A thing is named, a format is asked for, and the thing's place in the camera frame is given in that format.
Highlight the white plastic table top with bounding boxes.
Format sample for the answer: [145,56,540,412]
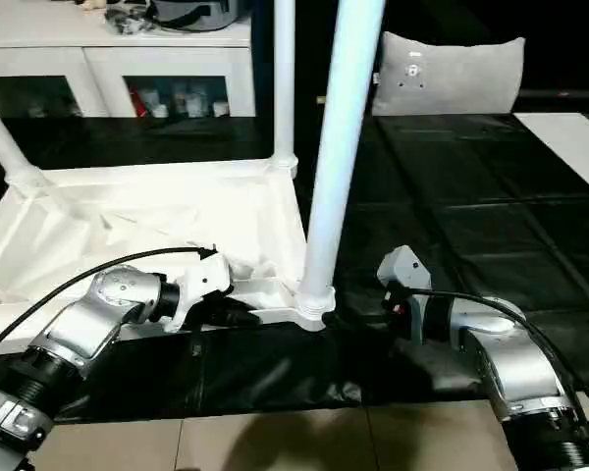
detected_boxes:
[0,157,338,358]

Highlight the white plastic table leg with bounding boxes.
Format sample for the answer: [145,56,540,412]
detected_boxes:
[272,0,300,172]
[0,90,51,198]
[296,0,387,321]

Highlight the black table mat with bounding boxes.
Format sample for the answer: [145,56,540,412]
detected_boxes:
[0,113,589,423]

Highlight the white flat board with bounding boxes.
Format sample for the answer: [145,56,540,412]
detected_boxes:
[513,112,589,206]

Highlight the grey cushion with metal fittings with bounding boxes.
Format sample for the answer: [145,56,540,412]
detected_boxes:
[371,31,527,118]

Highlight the black box with gold label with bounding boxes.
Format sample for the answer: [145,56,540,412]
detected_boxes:
[249,0,392,119]

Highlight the black bar with red light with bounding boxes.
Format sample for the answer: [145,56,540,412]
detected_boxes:
[519,88,589,99]

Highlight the white glass-door cabinet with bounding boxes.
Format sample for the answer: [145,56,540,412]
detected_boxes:
[0,9,256,120]

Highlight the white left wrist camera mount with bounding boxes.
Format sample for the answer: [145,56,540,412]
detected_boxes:
[164,249,235,336]

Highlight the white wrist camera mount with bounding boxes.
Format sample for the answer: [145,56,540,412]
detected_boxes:
[164,249,235,336]
[375,243,434,345]

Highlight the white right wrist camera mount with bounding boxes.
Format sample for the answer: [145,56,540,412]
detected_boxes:
[375,243,434,345]

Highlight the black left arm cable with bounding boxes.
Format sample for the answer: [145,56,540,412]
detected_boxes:
[0,246,218,355]

